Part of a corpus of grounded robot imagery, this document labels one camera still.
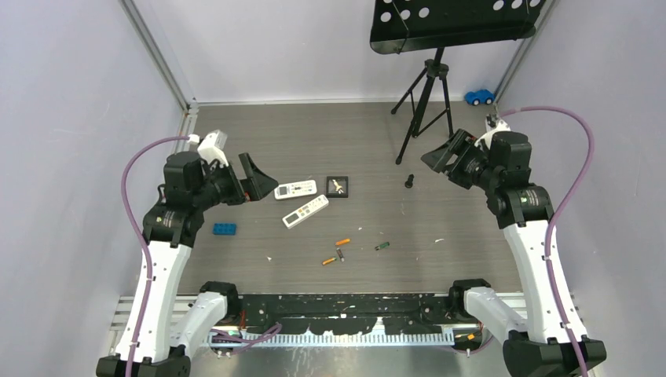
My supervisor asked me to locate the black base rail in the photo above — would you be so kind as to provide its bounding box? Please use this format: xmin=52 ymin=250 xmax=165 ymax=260
xmin=218 ymin=289 xmax=483 ymax=335

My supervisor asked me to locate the black framed display case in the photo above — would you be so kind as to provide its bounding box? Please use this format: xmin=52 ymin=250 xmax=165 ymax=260
xmin=325 ymin=176 xmax=349 ymax=198

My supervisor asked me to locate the green battery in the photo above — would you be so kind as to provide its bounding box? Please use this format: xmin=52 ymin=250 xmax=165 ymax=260
xmin=375 ymin=242 xmax=390 ymax=251

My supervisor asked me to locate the purple cable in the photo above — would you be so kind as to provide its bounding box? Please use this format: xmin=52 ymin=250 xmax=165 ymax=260
xmin=120 ymin=135 xmax=201 ymax=377
xmin=499 ymin=106 xmax=595 ymax=377

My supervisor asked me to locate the black music stand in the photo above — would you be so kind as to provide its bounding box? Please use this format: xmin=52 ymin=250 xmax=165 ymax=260
xmin=369 ymin=0 xmax=545 ymax=164

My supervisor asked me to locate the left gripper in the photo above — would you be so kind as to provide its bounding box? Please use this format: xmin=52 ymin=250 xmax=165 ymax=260
xmin=192 ymin=152 xmax=277 ymax=210

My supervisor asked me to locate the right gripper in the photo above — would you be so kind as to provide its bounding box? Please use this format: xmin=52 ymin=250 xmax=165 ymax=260
xmin=421 ymin=128 xmax=501 ymax=191

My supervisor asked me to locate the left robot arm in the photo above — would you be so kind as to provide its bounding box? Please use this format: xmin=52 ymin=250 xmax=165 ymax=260
xmin=96 ymin=152 xmax=278 ymax=376

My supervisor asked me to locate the blue toy car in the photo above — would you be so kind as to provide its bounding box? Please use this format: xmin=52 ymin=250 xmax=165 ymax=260
xmin=464 ymin=89 xmax=495 ymax=106

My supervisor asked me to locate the black chess piece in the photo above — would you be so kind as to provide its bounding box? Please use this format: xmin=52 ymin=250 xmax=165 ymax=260
xmin=404 ymin=174 xmax=415 ymax=189

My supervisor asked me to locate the blue toy brick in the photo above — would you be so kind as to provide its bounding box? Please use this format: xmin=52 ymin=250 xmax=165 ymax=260
xmin=212 ymin=223 xmax=237 ymax=236

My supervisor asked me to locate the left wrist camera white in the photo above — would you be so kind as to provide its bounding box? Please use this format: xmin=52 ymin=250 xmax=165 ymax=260
xmin=197 ymin=130 xmax=229 ymax=167

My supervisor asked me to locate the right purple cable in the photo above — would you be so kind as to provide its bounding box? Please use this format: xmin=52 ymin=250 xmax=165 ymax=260
xmin=499 ymin=106 xmax=595 ymax=377

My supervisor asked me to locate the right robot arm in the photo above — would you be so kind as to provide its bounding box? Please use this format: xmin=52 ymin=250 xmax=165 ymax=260
xmin=421 ymin=130 xmax=607 ymax=376

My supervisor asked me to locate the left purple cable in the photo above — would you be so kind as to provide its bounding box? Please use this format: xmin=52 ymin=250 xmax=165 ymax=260
xmin=120 ymin=135 xmax=201 ymax=377

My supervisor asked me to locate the white remote control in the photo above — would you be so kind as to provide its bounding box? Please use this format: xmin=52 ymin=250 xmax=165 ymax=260
xmin=282 ymin=195 xmax=329 ymax=229
xmin=274 ymin=180 xmax=317 ymax=200

